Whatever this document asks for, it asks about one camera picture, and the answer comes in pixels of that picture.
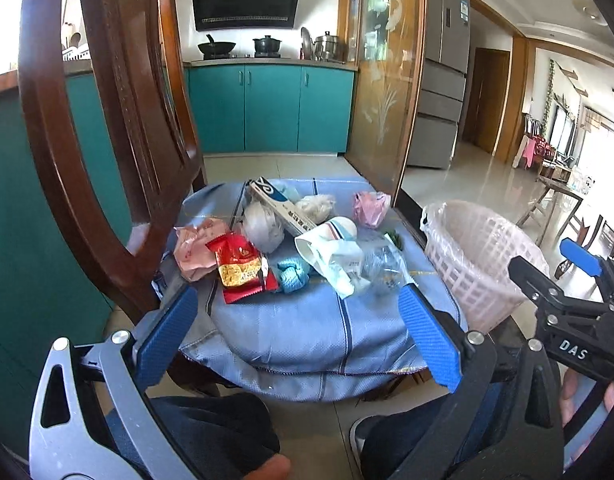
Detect pink wrapper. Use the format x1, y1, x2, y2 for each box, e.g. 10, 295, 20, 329
173, 217, 229, 283

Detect clear plastic bag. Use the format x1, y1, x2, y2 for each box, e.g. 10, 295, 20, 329
359, 236, 414, 295

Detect red snack wrapper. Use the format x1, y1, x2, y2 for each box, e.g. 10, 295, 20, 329
206, 232, 280, 304

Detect paper cup with stripes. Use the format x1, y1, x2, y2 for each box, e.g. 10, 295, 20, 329
294, 217, 370, 299

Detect blue glove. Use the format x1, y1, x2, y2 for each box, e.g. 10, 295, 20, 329
273, 257, 311, 294

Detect pink plastic bag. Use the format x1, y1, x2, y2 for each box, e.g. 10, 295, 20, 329
353, 192, 392, 229

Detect white plastic bag ball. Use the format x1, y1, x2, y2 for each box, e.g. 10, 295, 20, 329
241, 200, 284, 254

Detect long blue white box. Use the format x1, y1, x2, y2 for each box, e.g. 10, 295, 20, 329
249, 177, 317, 236

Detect dark green wrapper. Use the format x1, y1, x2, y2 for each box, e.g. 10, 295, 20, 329
385, 230, 405, 252

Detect white tissue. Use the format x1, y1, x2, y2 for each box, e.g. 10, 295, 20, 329
295, 194, 335, 224

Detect light blue tissue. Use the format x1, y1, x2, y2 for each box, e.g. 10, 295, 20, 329
275, 181, 303, 203

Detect teal lower kitchen cabinets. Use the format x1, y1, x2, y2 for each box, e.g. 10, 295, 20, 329
187, 63, 355, 154

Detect person's right hand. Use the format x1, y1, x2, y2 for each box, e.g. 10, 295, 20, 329
559, 368, 614, 428

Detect wooden bench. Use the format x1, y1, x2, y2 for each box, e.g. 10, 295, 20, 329
516, 176, 585, 247

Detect pink plastic waste basket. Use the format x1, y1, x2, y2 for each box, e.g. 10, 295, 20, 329
420, 200, 549, 333

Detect person's leg in dark trousers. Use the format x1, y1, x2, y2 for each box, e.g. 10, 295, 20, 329
106, 392, 293, 480

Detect brown wooden door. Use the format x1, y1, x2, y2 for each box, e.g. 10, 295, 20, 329
464, 48, 510, 155

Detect ceiling light fixture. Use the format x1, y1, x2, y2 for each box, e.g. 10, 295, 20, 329
571, 0, 608, 27

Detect silver refrigerator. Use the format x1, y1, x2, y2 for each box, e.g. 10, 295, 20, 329
407, 0, 471, 169

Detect dark wooden chair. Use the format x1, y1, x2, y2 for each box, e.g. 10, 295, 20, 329
18, 0, 205, 321

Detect black wok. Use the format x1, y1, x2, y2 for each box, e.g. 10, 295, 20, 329
197, 34, 235, 60

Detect glass sliding door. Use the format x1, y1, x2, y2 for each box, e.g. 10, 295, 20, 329
345, 0, 427, 198

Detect steel stock pot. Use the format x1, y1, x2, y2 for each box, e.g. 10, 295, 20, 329
313, 32, 345, 62

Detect black cooking pot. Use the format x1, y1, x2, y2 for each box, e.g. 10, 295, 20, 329
254, 35, 281, 58

